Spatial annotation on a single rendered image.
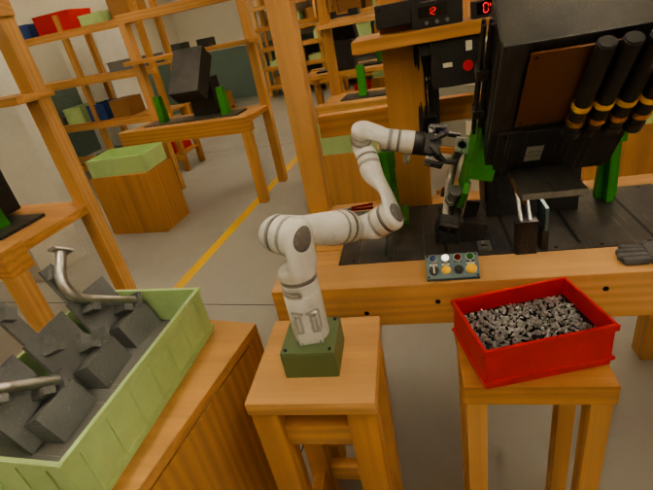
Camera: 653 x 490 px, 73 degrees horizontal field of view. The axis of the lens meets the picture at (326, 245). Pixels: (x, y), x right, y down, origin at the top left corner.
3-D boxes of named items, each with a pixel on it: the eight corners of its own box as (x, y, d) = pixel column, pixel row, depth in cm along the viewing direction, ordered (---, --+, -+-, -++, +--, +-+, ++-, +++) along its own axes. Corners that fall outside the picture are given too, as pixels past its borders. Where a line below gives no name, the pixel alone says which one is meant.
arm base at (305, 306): (329, 341, 109) (317, 285, 101) (293, 346, 110) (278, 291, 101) (328, 318, 117) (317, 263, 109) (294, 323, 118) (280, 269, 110)
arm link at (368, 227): (371, 214, 140) (321, 220, 121) (394, 200, 135) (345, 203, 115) (383, 240, 139) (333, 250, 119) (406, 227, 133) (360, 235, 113)
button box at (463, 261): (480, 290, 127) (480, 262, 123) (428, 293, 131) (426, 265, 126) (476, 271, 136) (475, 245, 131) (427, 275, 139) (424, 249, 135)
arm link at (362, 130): (400, 121, 140) (396, 138, 148) (353, 115, 142) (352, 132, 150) (397, 139, 137) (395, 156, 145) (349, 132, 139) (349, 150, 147)
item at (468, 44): (486, 82, 145) (485, 32, 138) (432, 89, 149) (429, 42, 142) (480, 76, 156) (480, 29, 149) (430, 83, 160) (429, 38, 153)
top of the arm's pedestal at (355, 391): (377, 415, 102) (375, 402, 100) (247, 416, 108) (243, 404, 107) (381, 326, 130) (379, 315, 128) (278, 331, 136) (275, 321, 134)
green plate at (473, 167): (488, 198, 137) (507, 131, 126) (461, 194, 138) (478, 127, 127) (482, 185, 147) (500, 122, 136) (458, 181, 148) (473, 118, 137)
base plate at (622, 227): (721, 244, 124) (723, 238, 123) (339, 269, 148) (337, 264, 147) (650, 188, 160) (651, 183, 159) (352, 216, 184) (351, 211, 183)
